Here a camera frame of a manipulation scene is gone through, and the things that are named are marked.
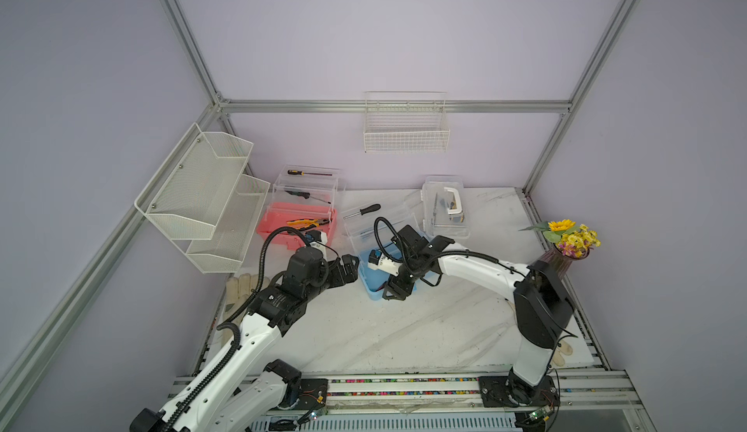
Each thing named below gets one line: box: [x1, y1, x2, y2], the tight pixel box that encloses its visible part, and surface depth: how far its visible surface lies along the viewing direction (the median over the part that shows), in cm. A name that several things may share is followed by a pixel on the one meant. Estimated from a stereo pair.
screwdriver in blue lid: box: [343, 203, 382, 220], surface depth 101 cm
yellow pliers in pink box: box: [285, 218, 330, 231], surface depth 110 cm
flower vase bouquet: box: [519, 218, 602, 276], surface depth 79 cm
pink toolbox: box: [256, 165, 342, 251], surface depth 110 cm
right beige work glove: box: [552, 340, 573, 367], surface depth 82 cm
